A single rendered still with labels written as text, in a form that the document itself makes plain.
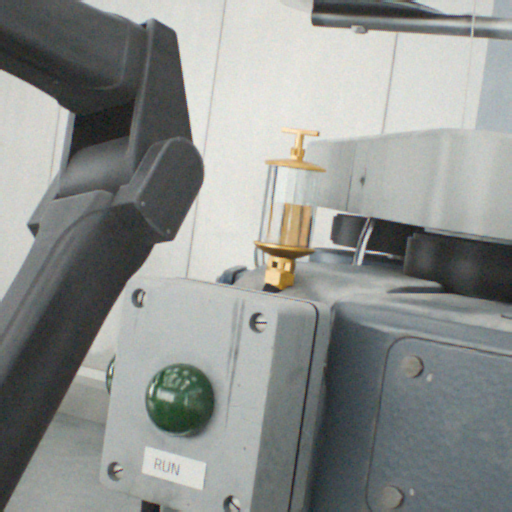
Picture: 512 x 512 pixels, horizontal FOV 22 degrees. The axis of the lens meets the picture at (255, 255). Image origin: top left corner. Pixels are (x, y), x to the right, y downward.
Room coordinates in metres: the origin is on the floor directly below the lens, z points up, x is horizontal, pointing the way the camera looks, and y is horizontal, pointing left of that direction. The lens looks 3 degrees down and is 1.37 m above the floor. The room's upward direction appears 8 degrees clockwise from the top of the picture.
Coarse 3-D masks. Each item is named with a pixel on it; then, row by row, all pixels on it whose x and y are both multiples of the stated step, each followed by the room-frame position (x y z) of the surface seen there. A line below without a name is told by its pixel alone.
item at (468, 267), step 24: (408, 240) 0.68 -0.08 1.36; (432, 240) 0.66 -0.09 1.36; (456, 240) 0.64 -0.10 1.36; (408, 264) 0.67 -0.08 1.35; (432, 264) 0.65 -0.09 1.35; (456, 264) 0.64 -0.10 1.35; (480, 264) 0.64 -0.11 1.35; (504, 264) 0.63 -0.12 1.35; (456, 288) 0.64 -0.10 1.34; (480, 288) 0.64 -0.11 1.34; (504, 288) 0.63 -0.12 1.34
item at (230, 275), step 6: (228, 270) 1.04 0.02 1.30; (234, 270) 1.05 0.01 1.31; (240, 270) 1.08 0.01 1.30; (246, 270) 1.12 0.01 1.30; (222, 276) 1.04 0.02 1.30; (228, 276) 1.03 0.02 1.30; (234, 276) 1.04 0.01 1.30; (240, 276) 1.04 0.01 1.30; (216, 282) 1.04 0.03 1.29; (222, 282) 1.03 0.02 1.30; (228, 282) 1.03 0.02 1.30; (234, 282) 1.04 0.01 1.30
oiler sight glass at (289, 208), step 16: (272, 176) 0.60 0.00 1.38; (288, 176) 0.59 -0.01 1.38; (304, 176) 0.59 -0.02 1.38; (320, 176) 0.60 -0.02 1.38; (272, 192) 0.59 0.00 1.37; (288, 192) 0.59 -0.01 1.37; (304, 192) 0.59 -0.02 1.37; (272, 208) 0.59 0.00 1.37; (288, 208) 0.59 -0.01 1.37; (304, 208) 0.59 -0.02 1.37; (272, 224) 0.59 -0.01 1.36; (288, 224) 0.59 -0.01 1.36; (304, 224) 0.59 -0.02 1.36; (272, 240) 0.59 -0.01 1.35; (288, 240) 0.59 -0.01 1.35; (304, 240) 0.59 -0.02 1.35
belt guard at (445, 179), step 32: (448, 128) 0.66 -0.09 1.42; (320, 160) 0.99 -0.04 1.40; (352, 160) 0.87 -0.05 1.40; (384, 160) 0.77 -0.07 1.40; (416, 160) 0.70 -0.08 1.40; (448, 160) 0.65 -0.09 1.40; (480, 160) 0.64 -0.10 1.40; (320, 192) 0.97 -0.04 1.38; (352, 192) 0.85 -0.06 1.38; (384, 192) 0.76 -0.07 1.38; (416, 192) 0.69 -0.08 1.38; (448, 192) 0.65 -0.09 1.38; (480, 192) 0.64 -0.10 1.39; (416, 224) 0.68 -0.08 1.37; (448, 224) 0.65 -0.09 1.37; (480, 224) 0.64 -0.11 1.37
